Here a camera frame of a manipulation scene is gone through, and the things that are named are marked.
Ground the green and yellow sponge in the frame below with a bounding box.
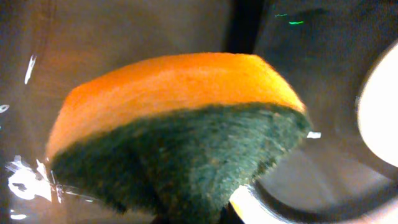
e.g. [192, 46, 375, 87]
[45, 52, 312, 223]

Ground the black rectangular tray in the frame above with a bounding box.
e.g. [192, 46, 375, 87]
[1, 1, 232, 223]

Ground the black round tray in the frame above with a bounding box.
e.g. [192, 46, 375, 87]
[229, 1, 397, 223]

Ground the white plate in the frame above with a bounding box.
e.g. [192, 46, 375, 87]
[357, 42, 397, 167]

